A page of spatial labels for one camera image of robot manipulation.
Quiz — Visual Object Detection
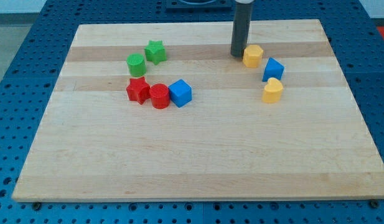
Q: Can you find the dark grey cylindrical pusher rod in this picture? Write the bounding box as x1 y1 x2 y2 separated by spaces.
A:
230 0 253 58

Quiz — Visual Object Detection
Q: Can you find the yellow hexagon block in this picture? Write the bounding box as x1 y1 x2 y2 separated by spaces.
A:
243 45 264 68

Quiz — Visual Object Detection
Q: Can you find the blue triangle block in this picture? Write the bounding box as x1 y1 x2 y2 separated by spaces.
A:
262 58 284 82

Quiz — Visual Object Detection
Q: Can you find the yellow heart block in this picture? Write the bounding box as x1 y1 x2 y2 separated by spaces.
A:
262 78 284 103

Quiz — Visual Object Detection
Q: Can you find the green star block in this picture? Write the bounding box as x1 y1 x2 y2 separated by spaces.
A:
144 40 167 65

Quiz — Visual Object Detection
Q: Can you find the blue cube block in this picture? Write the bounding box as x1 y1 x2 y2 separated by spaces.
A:
169 79 192 108

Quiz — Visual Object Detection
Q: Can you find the red cylinder block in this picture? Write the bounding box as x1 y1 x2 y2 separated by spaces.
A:
149 83 170 109

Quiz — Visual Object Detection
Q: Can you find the green cylinder block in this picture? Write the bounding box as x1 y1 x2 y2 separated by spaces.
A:
126 53 147 77

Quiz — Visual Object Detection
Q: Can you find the red star block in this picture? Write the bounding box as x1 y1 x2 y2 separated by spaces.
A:
126 77 150 105

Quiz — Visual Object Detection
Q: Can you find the light wooden board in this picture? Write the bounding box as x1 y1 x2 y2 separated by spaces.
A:
12 19 384 202

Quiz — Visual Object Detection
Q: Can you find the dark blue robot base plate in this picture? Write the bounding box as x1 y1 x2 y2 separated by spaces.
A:
164 0 233 12

